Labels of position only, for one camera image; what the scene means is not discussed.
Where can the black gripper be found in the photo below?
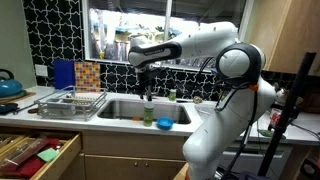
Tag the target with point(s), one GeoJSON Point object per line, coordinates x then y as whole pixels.
{"type": "Point", "coordinates": [144, 78]}

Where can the green soap bottle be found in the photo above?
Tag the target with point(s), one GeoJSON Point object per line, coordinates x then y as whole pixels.
{"type": "Point", "coordinates": [148, 112]}
{"type": "Point", "coordinates": [172, 95]}

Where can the blue bowl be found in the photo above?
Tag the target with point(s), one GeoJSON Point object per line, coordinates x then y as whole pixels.
{"type": "Point", "coordinates": [165, 123]}

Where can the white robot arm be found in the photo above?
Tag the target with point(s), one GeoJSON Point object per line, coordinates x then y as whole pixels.
{"type": "Point", "coordinates": [238, 64]}

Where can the green soap bottle by window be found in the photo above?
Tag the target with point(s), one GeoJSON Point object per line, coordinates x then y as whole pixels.
{"type": "Point", "coordinates": [172, 95]}

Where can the stainless steel sink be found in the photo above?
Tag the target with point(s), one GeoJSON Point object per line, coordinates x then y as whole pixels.
{"type": "Point", "coordinates": [126, 109]}

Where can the colourful patterned cutting board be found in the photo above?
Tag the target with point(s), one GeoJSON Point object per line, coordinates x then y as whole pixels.
{"type": "Point", "coordinates": [87, 76]}

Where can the blue cutting board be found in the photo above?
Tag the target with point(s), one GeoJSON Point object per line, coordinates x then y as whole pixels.
{"type": "Point", "coordinates": [64, 74]}

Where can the metal dish rack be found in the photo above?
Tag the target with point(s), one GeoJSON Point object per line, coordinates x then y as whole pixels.
{"type": "Point", "coordinates": [71, 103]}

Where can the green sponge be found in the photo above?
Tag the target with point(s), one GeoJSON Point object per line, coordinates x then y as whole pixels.
{"type": "Point", "coordinates": [48, 155]}

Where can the red soda can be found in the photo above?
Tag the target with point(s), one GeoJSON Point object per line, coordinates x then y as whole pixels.
{"type": "Point", "coordinates": [274, 120]}

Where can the blue tea kettle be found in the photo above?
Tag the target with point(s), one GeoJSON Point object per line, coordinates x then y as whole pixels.
{"type": "Point", "coordinates": [9, 86]}

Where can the wooden upper cabinet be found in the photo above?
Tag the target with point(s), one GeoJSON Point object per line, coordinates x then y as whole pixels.
{"type": "Point", "coordinates": [285, 30]}

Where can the black tripod pole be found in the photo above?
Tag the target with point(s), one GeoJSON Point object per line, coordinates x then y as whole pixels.
{"type": "Point", "coordinates": [281, 127]}

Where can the red cloth in drawer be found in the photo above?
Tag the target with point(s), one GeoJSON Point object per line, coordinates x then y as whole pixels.
{"type": "Point", "coordinates": [22, 160]}

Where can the open wooden drawer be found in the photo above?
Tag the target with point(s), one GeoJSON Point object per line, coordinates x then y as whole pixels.
{"type": "Point", "coordinates": [68, 148]}

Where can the wall light switch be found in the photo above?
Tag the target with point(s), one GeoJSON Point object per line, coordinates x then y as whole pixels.
{"type": "Point", "coordinates": [41, 70]}

